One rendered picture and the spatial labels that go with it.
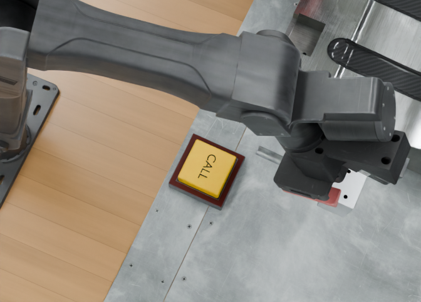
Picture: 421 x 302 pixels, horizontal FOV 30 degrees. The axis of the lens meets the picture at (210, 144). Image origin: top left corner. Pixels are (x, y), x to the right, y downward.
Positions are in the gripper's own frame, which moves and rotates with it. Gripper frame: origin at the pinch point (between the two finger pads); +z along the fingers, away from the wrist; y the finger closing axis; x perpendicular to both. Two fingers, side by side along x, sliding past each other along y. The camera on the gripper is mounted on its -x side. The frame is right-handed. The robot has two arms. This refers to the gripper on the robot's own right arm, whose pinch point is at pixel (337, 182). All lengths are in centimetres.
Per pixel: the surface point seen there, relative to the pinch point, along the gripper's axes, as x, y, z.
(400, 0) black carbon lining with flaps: 4.5, 29.6, 5.4
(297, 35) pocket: 15.0, 19.6, 2.1
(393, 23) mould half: 3.9, 25.7, 5.2
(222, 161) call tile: 18.1, -0.3, 3.7
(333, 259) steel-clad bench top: 3.0, -5.4, 15.6
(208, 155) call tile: 20.0, -0.4, 2.7
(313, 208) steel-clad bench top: 7.5, -0.2, 13.3
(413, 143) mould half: -3.5, 10.9, 9.1
